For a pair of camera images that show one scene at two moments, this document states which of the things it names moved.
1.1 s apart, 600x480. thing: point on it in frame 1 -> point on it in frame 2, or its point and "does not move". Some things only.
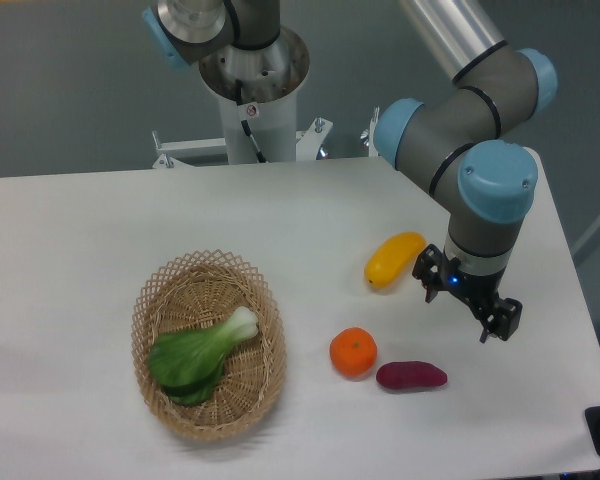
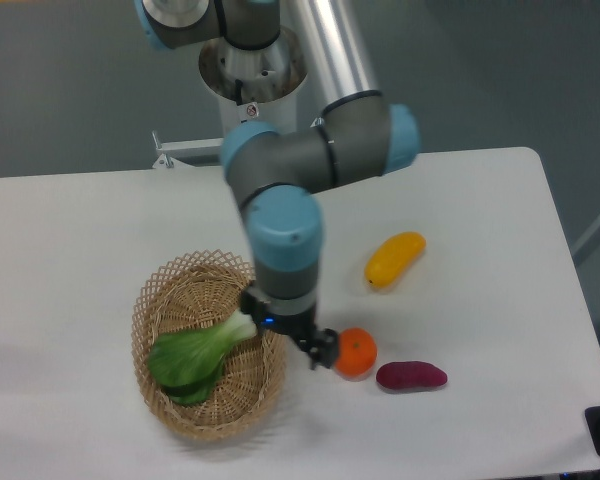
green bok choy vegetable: (187, 365) does not move
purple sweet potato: (410, 375) does not move
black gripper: (479, 290) -> (325, 344)
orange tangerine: (353, 352) does not move
